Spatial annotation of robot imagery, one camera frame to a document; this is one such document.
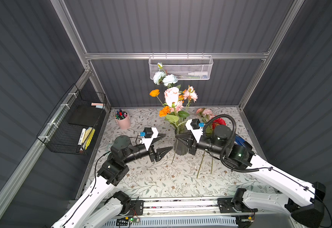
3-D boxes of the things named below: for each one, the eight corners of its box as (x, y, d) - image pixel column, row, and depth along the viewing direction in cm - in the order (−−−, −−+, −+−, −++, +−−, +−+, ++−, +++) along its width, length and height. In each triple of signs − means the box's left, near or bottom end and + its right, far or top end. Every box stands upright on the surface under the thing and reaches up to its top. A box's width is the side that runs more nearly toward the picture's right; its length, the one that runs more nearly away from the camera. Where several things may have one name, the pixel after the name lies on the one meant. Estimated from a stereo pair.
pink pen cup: (118, 128, 108) (113, 117, 98) (121, 120, 114) (116, 109, 104) (129, 128, 108) (125, 117, 98) (131, 120, 114) (127, 108, 104)
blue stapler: (242, 148, 98) (245, 145, 95) (231, 139, 103) (233, 136, 100) (245, 145, 99) (248, 143, 96) (234, 136, 104) (236, 133, 101)
